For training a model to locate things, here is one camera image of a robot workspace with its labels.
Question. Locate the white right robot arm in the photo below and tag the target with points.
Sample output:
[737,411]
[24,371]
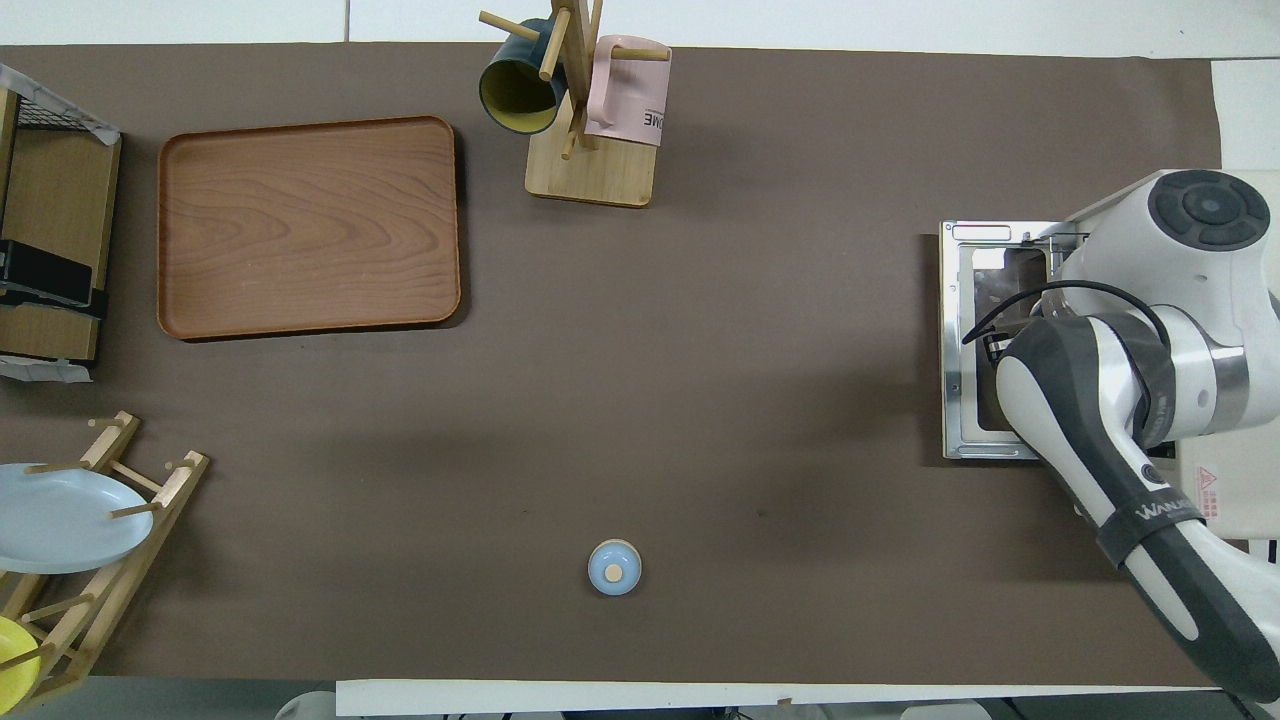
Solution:
[1100,440]

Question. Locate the brown table mat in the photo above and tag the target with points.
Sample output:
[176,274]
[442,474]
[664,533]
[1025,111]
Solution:
[700,380]

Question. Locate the wooden mug tree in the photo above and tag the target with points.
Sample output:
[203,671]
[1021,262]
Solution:
[595,180]

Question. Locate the blue bell with wooden knob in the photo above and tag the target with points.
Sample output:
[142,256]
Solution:
[614,568]

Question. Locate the pink mug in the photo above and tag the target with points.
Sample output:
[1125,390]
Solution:
[630,100]

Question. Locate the dark blue mug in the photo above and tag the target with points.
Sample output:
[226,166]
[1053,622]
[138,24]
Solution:
[515,95]

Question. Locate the brown wooden tray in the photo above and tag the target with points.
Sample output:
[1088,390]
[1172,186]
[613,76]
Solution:
[310,230]

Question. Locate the wooden plate rack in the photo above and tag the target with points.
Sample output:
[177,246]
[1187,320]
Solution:
[170,490]

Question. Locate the grey quilted cloth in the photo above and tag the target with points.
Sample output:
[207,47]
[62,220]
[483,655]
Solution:
[45,370]

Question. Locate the black box-shaped device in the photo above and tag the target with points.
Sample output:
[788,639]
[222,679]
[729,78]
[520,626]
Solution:
[45,275]

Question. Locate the light blue plate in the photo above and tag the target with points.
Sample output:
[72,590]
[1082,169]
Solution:
[60,520]

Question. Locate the yellow plate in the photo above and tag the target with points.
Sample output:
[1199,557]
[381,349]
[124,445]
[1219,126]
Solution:
[15,660]

